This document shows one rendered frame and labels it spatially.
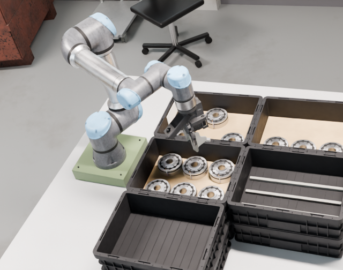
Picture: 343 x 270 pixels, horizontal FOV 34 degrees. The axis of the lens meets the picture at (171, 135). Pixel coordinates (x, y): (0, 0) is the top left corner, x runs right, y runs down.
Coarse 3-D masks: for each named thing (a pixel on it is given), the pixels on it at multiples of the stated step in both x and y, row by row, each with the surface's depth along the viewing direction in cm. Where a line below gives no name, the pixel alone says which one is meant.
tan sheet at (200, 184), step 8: (184, 160) 234; (208, 168) 228; (152, 176) 231; (160, 176) 230; (176, 176) 228; (184, 176) 227; (208, 176) 225; (200, 184) 222; (208, 184) 222; (216, 184) 221; (224, 184) 220; (224, 192) 217
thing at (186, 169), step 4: (192, 156) 230; (196, 156) 230; (200, 156) 229; (188, 160) 229; (200, 160) 228; (204, 160) 227; (184, 164) 228; (188, 164) 227; (204, 164) 226; (184, 168) 226; (188, 168) 226; (200, 168) 224; (204, 168) 224; (188, 172) 224; (192, 172) 224; (196, 172) 223; (200, 172) 223
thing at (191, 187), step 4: (176, 184) 221; (180, 184) 220; (184, 184) 220; (188, 184) 220; (192, 184) 219; (172, 188) 220; (176, 188) 219; (192, 188) 218; (172, 192) 218; (176, 192) 218; (192, 192) 216
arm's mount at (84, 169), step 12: (132, 144) 258; (144, 144) 259; (84, 156) 258; (132, 156) 253; (84, 168) 253; (96, 168) 251; (120, 168) 249; (132, 168) 251; (84, 180) 255; (96, 180) 252; (108, 180) 248; (120, 180) 245
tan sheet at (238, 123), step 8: (232, 120) 247; (240, 120) 246; (248, 120) 245; (208, 128) 246; (224, 128) 244; (232, 128) 243; (240, 128) 242; (248, 128) 241; (208, 136) 242; (216, 136) 241
